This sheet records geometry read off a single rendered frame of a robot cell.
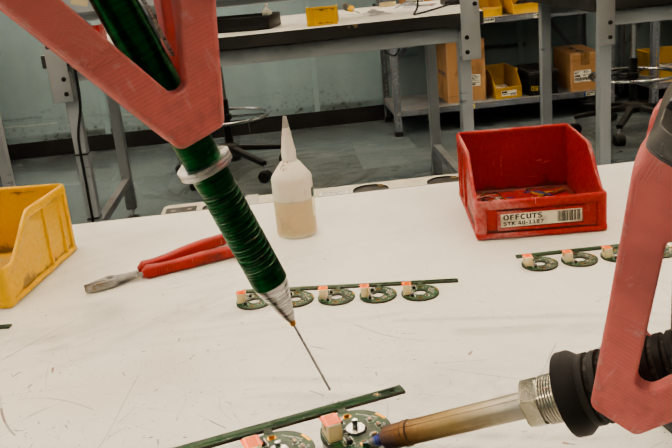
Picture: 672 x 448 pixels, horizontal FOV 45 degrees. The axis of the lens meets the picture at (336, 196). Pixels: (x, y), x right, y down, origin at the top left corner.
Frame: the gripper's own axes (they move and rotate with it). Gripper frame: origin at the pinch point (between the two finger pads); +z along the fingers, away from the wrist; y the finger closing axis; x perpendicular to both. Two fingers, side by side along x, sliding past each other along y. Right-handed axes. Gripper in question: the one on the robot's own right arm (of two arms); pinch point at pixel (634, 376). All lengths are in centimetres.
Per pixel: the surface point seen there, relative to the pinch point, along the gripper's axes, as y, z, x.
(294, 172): -33.7, 18.5, -22.5
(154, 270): -23.5, 26.4, -26.2
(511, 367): -17.1, 12.5, -1.5
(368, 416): -1.6, 7.9, -5.8
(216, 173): 3.3, -0.2, -12.5
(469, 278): -28.3, 15.3, -6.2
